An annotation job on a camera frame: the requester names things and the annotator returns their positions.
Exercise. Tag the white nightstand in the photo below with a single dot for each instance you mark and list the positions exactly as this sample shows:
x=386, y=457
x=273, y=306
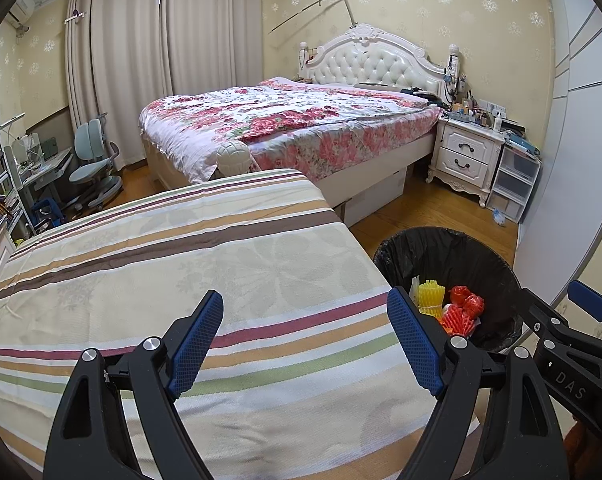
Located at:
x=463, y=150

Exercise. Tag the grey office chair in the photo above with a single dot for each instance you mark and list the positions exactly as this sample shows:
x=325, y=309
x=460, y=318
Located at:
x=88, y=137

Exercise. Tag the clear plastic drawer unit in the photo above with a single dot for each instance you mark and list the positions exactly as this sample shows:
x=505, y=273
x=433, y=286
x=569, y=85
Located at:
x=513, y=180

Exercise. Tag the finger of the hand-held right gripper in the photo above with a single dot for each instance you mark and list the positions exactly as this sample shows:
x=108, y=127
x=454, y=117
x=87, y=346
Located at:
x=546, y=317
x=591, y=302

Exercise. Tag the cluster of small bottles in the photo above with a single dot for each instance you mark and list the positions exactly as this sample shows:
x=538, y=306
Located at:
x=468, y=112

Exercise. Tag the striped cloth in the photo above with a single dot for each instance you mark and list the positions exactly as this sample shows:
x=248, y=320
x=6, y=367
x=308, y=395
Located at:
x=281, y=240

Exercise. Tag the person's right forearm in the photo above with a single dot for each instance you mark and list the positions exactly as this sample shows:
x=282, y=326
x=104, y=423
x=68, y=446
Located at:
x=586, y=445

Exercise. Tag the white air conditioner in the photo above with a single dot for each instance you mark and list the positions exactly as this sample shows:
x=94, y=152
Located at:
x=21, y=10

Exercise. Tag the yellow foam fruit net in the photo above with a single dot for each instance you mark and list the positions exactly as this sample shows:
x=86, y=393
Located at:
x=428, y=297

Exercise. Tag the white tufted bed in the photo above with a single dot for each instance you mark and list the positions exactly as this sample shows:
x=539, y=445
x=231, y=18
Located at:
x=371, y=65

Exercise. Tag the white storage box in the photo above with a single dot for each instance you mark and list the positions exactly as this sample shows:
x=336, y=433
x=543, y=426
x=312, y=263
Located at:
x=376, y=197

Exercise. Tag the red plastic bag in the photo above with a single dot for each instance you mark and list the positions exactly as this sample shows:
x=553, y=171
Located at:
x=463, y=296

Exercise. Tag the stack of teal books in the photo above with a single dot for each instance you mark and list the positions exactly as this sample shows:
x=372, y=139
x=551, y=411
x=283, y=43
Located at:
x=523, y=142

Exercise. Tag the red foam fruit net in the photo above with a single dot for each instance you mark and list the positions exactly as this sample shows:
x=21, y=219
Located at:
x=458, y=321

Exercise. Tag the white wardrobe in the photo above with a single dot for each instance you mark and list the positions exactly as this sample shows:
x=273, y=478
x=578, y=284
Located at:
x=576, y=110

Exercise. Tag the white round bedpost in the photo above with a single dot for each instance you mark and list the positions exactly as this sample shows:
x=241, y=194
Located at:
x=235, y=157

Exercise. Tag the grey study desk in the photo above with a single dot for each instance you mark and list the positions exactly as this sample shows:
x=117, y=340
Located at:
x=46, y=165

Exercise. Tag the floral quilt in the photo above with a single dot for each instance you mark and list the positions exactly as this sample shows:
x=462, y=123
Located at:
x=281, y=120

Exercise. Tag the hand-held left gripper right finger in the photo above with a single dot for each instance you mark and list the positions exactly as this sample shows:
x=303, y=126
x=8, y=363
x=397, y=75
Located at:
x=416, y=345

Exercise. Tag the black object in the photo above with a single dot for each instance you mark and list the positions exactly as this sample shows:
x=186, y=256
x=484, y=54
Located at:
x=423, y=94

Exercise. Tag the blue stool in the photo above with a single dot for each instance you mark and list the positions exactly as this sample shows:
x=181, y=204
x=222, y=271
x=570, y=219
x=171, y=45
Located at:
x=46, y=215

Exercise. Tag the black lined trash bin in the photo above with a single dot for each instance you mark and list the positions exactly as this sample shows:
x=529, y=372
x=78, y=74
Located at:
x=461, y=260

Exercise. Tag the blue and white crumpled item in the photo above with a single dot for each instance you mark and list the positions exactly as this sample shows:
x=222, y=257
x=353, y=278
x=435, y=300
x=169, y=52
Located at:
x=499, y=216

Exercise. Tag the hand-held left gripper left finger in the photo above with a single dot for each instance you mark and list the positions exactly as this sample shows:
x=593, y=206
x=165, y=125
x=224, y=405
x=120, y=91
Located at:
x=196, y=345

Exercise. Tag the beige curtain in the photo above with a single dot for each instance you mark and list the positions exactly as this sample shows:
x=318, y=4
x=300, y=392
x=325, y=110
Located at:
x=121, y=70
x=216, y=25

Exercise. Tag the thin metal rod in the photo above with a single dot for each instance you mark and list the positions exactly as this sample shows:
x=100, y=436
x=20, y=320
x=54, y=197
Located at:
x=347, y=10

